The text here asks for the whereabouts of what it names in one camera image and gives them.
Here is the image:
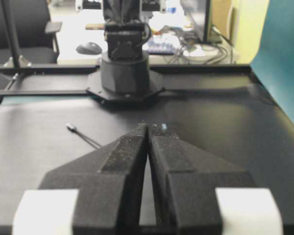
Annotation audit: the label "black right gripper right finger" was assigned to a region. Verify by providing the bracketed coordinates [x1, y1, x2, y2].
[147, 124, 284, 235]

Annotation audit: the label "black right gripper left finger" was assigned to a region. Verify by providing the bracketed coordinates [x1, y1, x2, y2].
[12, 123, 148, 235]

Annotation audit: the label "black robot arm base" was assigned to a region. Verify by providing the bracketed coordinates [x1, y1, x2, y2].
[86, 0, 165, 103]

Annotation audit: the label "black mat on table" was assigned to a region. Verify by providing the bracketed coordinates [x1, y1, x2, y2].
[0, 67, 294, 235]

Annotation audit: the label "grey computer mouse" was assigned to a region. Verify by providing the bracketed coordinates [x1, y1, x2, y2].
[76, 42, 102, 55]

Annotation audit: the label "keyboard with blue keys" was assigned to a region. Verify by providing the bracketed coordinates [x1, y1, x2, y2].
[146, 39, 177, 55]

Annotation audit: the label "teal backdrop sheet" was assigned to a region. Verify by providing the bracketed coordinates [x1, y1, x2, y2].
[250, 0, 294, 124]

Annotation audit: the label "black office chair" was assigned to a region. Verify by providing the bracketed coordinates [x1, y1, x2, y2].
[0, 0, 62, 65]

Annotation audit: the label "black computer monitor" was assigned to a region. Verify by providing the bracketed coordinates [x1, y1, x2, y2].
[180, 0, 222, 44]

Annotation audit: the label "thin black cable with plug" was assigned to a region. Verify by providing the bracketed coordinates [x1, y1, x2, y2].
[66, 123, 101, 148]

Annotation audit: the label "tangled black desk cables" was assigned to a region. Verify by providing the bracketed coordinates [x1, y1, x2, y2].
[161, 24, 236, 65]

